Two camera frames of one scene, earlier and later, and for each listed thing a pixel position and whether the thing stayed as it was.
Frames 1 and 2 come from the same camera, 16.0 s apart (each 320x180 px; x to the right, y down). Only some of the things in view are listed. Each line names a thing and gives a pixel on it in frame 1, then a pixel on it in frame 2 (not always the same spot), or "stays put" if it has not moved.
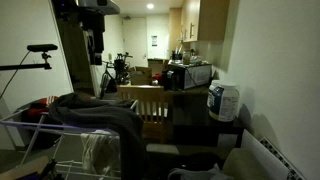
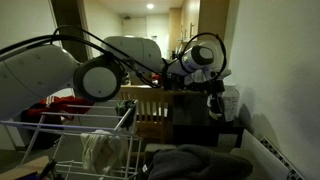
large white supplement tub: (223, 100) stays put
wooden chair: (154, 107) stays put
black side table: (203, 131) stays put
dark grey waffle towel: (118, 117) → (193, 162)
